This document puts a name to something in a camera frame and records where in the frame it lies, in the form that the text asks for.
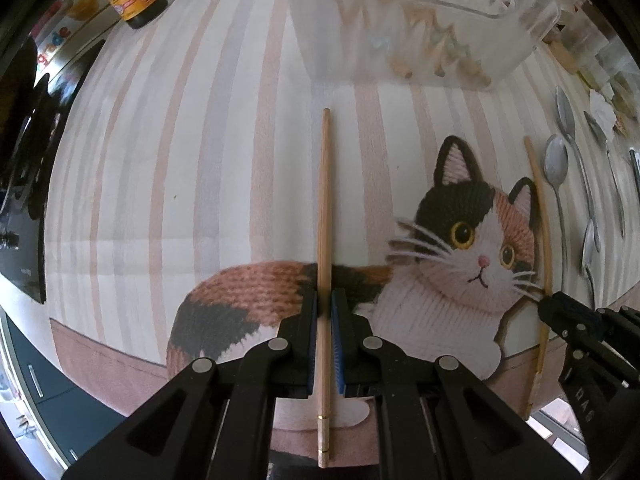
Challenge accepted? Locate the round bowl steel spoon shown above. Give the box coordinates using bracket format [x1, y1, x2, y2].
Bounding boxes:
[542, 134, 568, 289]

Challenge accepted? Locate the black induction cooktop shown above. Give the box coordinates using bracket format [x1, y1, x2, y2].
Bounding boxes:
[1, 40, 105, 304]

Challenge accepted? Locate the short steel spoon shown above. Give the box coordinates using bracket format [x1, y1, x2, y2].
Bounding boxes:
[580, 220, 597, 311]

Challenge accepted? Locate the striped cat table mat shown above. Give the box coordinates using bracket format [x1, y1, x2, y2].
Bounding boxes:
[44, 0, 639, 415]

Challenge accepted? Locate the clear plastic utensil tray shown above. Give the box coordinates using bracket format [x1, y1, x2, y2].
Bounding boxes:
[288, 0, 560, 91]

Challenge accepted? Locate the crumpled white tissue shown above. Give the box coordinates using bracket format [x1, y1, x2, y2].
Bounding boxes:
[589, 89, 617, 141]

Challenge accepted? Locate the wooden chopstick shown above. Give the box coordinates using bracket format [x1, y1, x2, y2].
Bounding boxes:
[316, 108, 333, 468]
[524, 136, 553, 419]

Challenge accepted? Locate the blue smartphone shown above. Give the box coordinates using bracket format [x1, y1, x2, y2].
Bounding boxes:
[629, 148, 640, 196]

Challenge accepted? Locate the large oval steel spoon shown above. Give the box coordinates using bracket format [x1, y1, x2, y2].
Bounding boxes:
[554, 86, 602, 252]

